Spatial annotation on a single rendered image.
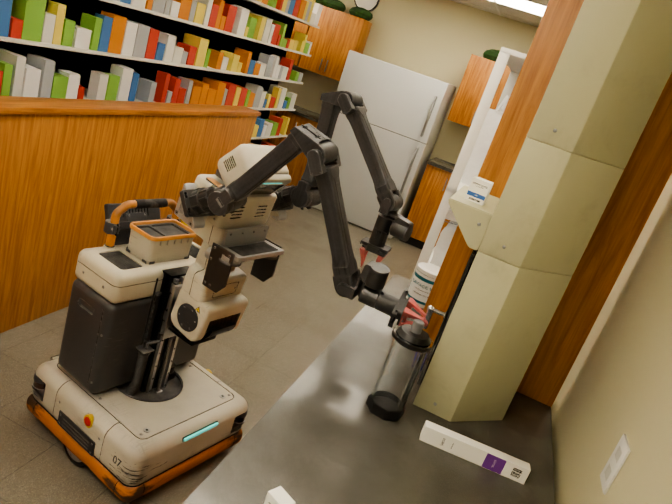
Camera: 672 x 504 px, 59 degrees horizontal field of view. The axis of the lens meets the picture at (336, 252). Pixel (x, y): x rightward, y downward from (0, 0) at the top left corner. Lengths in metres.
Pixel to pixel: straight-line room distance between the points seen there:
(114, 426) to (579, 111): 1.84
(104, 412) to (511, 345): 1.50
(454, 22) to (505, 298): 5.83
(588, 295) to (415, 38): 5.61
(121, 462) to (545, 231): 1.64
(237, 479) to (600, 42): 1.21
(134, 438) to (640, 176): 1.87
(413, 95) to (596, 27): 5.07
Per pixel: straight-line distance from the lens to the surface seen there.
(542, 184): 1.49
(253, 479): 1.26
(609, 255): 1.91
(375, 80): 6.60
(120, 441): 2.34
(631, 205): 1.89
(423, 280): 2.33
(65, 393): 2.53
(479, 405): 1.73
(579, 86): 1.49
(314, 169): 1.59
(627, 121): 1.59
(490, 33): 7.13
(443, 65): 7.15
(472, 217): 1.51
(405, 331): 1.49
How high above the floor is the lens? 1.76
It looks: 18 degrees down
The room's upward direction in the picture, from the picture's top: 19 degrees clockwise
